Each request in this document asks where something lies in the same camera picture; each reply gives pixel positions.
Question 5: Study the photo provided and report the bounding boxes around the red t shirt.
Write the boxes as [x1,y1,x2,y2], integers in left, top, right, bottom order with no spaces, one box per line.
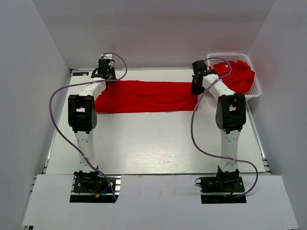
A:
[95,80,198,114]

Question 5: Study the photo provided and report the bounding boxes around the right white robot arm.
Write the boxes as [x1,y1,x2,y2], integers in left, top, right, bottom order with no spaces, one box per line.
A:
[191,60,246,191]

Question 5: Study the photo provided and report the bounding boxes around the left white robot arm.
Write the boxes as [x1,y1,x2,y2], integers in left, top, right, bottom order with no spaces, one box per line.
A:
[68,54,116,174]

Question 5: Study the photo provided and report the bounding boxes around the red shirts in basket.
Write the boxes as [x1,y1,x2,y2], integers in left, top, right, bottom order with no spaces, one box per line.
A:
[222,60,255,94]

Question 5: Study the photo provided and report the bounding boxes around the blue table label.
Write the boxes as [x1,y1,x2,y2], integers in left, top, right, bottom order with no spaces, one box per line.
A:
[72,71,89,76]

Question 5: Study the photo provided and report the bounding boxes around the white plastic basket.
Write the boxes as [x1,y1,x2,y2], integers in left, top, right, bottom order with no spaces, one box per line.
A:
[207,53,261,100]

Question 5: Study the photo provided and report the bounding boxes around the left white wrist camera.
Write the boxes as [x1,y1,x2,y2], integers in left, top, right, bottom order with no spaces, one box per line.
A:
[101,54,113,59]

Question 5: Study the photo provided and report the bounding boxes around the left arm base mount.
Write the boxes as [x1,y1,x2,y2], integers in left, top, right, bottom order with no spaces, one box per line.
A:
[70,171,121,203]

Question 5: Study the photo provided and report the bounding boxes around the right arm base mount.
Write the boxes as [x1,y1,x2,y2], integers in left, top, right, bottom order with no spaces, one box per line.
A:
[195,176,247,205]

